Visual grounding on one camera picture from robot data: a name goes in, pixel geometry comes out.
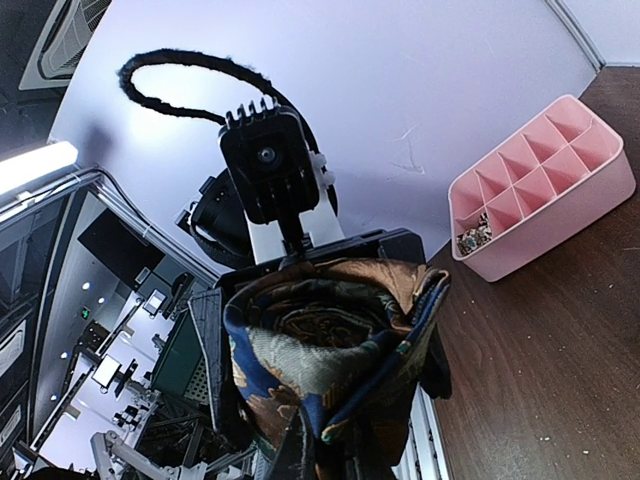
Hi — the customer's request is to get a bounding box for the brown green patterned tie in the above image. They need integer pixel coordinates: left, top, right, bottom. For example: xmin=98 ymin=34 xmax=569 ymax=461
xmin=222 ymin=258 xmax=451 ymax=472

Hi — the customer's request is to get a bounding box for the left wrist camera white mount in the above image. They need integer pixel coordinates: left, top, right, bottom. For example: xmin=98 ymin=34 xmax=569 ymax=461
xmin=218 ymin=103 xmax=345 ymax=263

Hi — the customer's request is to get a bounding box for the cream paisley rolled tie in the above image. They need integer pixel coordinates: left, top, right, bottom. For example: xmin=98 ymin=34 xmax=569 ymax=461
xmin=456 ymin=212 xmax=493 ymax=256

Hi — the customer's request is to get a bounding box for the left aluminium frame post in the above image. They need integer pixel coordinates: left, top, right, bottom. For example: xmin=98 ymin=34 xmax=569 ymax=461
xmin=544 ymin=0 xmax=606 ymax=73

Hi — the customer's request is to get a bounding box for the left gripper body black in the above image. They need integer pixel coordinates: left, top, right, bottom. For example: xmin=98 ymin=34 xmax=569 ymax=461
xmin=188 ymin=229 xmax=452 ymax=435

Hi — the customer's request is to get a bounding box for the pink divided organizer box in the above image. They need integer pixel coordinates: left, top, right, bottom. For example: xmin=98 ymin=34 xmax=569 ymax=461
xmin=448 ymin=95 xmax=636 ymax=282

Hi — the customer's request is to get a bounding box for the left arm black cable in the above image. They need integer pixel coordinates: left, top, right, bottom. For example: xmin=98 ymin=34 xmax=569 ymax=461
xmin=115 ymin=47 xmax=321 ymax=156

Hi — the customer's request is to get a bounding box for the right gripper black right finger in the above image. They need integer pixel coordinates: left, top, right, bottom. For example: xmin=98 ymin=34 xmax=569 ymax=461
xmin=344 ymin=430 xmax=395 ymax=480

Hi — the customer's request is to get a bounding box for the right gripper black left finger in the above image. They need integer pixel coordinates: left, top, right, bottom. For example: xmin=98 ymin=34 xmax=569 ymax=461
xmin=267 ymin=407 xmax=317 ymax=480

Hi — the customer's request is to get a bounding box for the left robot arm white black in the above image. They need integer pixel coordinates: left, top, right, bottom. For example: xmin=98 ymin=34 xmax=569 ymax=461
xmin=182 ymin=170 xmax=426 ymax=448

